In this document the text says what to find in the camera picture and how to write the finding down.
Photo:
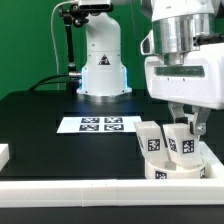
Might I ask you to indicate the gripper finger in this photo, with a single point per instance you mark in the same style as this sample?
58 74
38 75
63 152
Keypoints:
177 112
200 117

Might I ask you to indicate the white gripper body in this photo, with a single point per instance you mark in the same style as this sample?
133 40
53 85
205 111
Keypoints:
198 81

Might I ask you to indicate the white round stool seat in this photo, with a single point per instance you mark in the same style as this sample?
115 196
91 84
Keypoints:
170 170

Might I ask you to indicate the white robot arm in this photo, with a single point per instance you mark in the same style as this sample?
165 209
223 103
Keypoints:
174 24

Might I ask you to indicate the white sheet with tags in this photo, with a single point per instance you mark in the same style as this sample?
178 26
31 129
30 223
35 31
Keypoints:
97 124

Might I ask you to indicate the white U-shaped fence wall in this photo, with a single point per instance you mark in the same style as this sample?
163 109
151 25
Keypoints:
112 192

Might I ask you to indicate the camera on stand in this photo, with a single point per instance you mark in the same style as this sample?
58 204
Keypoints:
94 6

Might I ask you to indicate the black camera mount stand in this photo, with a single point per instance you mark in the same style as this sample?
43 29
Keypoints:
78 19

